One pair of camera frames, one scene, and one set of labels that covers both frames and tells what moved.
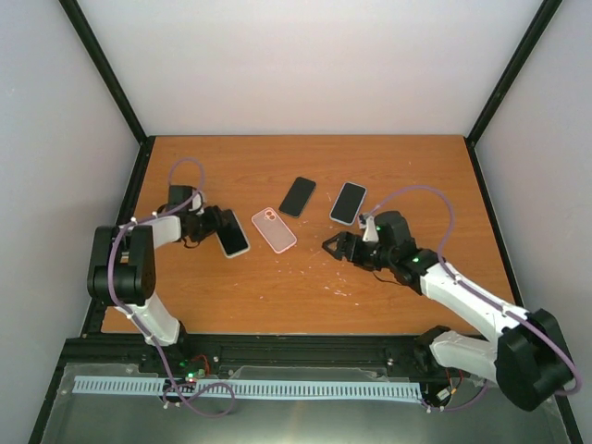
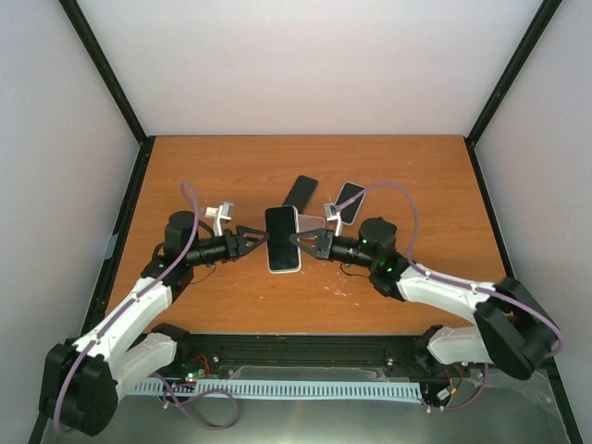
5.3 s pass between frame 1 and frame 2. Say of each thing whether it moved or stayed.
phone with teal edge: moved
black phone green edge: stayed
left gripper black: moved
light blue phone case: stayed
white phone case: moved
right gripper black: moved
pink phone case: moved
